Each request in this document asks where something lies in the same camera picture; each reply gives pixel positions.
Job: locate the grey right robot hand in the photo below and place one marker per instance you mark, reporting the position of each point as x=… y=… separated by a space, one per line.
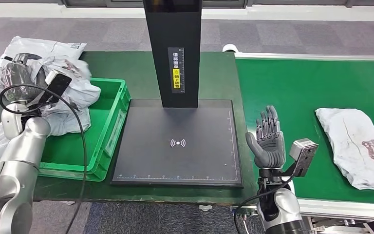
x=271 y=151

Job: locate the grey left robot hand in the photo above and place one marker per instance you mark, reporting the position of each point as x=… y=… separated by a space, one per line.
x=19 y=80

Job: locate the white parcel red black print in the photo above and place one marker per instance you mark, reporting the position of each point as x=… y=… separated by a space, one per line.
x=54 y=48

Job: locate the green conveyor belt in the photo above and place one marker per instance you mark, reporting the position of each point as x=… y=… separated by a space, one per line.
x=287 y=87

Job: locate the small conveyor circuit board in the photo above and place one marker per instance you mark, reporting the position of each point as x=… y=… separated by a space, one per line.
x=238 y=213

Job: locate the white conveyor roller end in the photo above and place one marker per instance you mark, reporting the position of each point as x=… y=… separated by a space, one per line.
x=230 y=48

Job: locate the white table foot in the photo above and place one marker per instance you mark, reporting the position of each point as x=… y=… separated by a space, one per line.
x=205 y=208
x=67 y=202

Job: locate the green plastic crate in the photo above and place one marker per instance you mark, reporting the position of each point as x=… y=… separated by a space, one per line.
x=77 y=151

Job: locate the black scanner column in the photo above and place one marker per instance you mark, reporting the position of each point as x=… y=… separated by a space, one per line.
x=172 y=32

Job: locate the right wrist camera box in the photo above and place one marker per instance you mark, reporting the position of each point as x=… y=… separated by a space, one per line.
x=304 y=155

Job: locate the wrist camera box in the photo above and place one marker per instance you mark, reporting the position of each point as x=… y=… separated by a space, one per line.
x=58 y=87
x=304 y=155

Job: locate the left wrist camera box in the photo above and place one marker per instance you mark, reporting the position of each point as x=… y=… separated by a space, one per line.
x=58 y=87

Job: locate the aluminium conveyor frame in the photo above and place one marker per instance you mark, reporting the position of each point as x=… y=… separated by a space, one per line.
x=335 y=211

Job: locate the black scanner base plate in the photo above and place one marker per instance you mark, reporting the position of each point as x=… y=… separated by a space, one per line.
x=174 y=161

